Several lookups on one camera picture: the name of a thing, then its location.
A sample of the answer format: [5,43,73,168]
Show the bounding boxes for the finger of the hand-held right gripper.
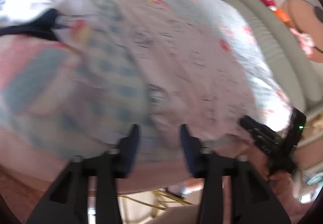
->
[239,116,275,150]

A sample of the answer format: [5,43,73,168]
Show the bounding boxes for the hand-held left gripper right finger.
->
[180,124,290,224]

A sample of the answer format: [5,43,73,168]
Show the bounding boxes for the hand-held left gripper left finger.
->
[26,124,139,224]

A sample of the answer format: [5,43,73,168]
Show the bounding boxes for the pink cartoon print pants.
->
[111,0,290,144]

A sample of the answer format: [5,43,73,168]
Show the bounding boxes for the person's right hand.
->
[237,143,294,189]

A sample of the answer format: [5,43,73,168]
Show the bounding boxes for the person's slipper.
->
[168,184,188,195]

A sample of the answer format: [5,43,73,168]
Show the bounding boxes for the checkered cartoon print blanket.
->
[0,0,294,194]

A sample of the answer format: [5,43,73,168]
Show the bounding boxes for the grey padded headboard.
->
[219,0,321,111]

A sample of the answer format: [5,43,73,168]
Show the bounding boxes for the pink and white plush toy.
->
[290,28,316,58]

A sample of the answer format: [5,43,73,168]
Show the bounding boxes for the black garment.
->
[0,9,61,41]

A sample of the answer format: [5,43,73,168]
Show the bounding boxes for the gold wire basket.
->
[119,189,200,212]

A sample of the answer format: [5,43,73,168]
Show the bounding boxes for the round pink wall decor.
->
[280,0,323,63]

